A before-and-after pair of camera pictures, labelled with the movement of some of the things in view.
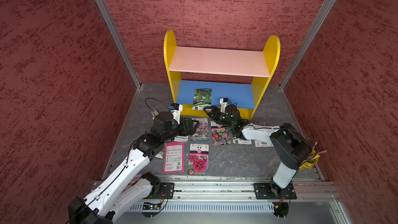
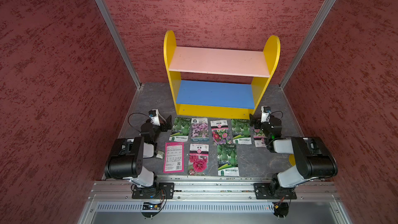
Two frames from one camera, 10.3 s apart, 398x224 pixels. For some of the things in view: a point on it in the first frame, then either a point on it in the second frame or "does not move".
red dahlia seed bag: (198, 159) does not move
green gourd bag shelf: (202, 98) → (227, 160)
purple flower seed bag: (201, 133) does not move
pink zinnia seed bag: (221, 135) does not move
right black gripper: (214, 116) → (252, 121)
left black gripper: (195, 128) → (169, 124)
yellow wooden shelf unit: (237, 78) does not move
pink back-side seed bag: (173, 157) does not move
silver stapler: (160, 155) does not move
